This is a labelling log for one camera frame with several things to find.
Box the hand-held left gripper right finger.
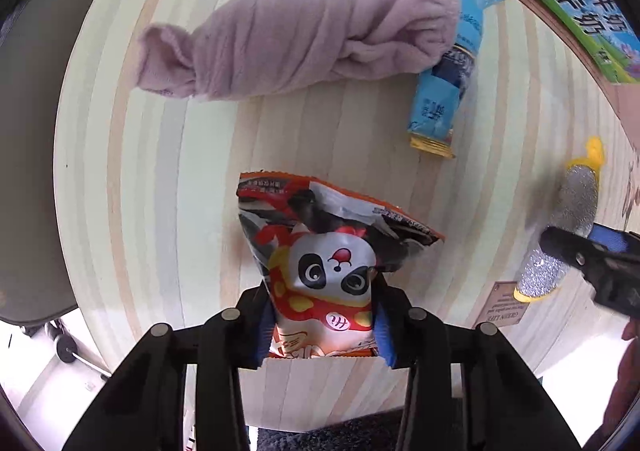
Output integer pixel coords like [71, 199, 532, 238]
[374, 275, 582, 451]

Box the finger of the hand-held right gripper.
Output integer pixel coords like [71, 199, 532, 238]
[589, 224, 640, 264]
[541, 226, 640, 318]

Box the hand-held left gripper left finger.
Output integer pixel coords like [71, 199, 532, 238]
[64, 287, 277, 451]

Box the silver scouring sponge yellow trim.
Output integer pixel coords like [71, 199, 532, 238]
[513, 136, 607, 303]

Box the panda print snack packet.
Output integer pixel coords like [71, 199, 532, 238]
[237, 171, 445, 360]

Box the person's right forearm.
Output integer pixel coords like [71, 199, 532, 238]
[583, 317, 640, 451]

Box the brown paper label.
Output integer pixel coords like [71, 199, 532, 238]
[472, 281, 526, 329]

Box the dark grey rug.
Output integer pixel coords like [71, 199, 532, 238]
[255, 407, 407, 451]

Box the blue milk pouch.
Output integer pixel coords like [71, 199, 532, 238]
[406, 0, 513, 160]

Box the grey office chair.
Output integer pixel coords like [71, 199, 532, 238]
[0, 0, 132, 379]

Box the purple fluffy towel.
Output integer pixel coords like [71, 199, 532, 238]
[136, 0, 462, 102]

